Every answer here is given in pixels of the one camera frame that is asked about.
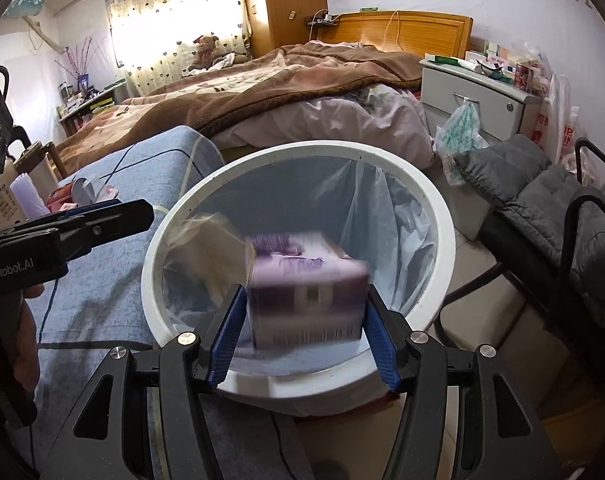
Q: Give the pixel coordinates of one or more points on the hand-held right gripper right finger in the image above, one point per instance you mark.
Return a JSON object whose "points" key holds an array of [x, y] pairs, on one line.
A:
{"points": [[381, 342]]}

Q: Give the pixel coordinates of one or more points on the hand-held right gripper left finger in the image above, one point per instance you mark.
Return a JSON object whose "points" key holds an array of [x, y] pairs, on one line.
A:
{"points": [[227, 332]]}

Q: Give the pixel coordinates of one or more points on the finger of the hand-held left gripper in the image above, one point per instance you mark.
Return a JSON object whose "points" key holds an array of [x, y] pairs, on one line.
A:
{"points": [[87, 211], [107, 222]]}

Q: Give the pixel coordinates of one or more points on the purple cardboard box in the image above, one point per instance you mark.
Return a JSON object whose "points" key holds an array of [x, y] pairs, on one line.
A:
{"points": [[307, 300]]}

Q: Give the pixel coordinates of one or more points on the white round trash bin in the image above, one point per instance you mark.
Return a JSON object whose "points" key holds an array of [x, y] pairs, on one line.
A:
{"points": [[425, 200]]}

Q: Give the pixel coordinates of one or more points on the person's left hand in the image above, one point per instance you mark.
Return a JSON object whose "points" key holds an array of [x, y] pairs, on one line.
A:
{"points": [[27, 355]]}

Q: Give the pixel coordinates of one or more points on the red soda can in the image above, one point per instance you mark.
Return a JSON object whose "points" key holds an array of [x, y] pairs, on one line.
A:
{"points": [[62, 197]]}

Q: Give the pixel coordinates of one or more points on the blue checked blanket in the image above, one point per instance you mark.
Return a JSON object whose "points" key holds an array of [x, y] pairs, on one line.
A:
{"points": [[107, 285]]}

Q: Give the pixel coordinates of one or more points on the cluttered desk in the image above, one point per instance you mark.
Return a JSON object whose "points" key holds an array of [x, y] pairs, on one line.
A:
{"points": [[90, 102]]}

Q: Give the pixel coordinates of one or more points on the clear plastic bin liner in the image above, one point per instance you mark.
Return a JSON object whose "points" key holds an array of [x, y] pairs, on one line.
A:
{"points": [[382, 220]]}

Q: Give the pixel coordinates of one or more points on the purple flower branches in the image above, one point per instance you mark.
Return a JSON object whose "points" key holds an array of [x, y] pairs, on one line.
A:
{"points": [[80, 57]]}

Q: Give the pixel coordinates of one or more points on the white air conditioner pipe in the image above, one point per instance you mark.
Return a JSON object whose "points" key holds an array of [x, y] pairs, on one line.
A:
{"points": [[42, 35]]}

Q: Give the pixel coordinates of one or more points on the brown teddy bear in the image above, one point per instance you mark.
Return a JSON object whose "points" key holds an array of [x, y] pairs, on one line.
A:
{"points": [[210, 50]]}

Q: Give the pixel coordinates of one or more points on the dotted window curtain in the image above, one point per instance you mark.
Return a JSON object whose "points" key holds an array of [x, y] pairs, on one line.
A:
{"points": [[172, 20]]}

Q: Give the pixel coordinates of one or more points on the brown fleece blanket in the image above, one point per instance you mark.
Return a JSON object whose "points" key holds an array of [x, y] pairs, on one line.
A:
{"points": [[262, 80]]}

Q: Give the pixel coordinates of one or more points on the pink quilt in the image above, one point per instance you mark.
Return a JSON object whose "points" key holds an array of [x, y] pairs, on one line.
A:
{"points": [[362, 120]]}

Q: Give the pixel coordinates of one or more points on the green printed plastic bag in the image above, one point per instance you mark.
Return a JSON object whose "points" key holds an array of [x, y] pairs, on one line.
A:
{"points": [[460, 132]]}

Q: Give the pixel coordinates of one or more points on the white nightstand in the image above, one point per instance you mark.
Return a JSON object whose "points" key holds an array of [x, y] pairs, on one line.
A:
{"points": [[482, 100]]}

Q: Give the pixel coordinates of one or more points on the wooden wardrobe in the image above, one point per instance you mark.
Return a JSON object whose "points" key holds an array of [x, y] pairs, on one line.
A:
{"points": [[282, 5]]}

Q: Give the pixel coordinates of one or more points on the white red plastic bag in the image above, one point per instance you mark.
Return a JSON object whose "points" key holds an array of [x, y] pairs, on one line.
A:
{"points": [[557, 120]]}

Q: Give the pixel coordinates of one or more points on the green white flat box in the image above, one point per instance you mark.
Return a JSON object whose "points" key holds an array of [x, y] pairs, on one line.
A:
{"points": [[442, 59]]}

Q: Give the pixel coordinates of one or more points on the pile of small boxes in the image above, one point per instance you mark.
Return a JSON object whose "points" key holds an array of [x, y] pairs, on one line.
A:
{"points": [[512, 67]]}

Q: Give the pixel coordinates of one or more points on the wooden bed headboard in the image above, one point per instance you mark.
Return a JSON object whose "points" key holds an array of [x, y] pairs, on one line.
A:
{"points": [[422, 32]]}

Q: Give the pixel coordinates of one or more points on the wall air conditioner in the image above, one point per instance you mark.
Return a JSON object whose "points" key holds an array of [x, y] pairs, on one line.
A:
{"points": [[27, 2]]}

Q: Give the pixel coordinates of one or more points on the black metal chair frame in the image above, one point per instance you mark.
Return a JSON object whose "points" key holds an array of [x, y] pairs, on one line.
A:
{"points": [[579, 210]]}

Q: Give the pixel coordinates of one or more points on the wall shelf with power strip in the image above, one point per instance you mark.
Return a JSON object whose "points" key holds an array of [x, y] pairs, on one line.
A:
{"points": [[322, 21]]}

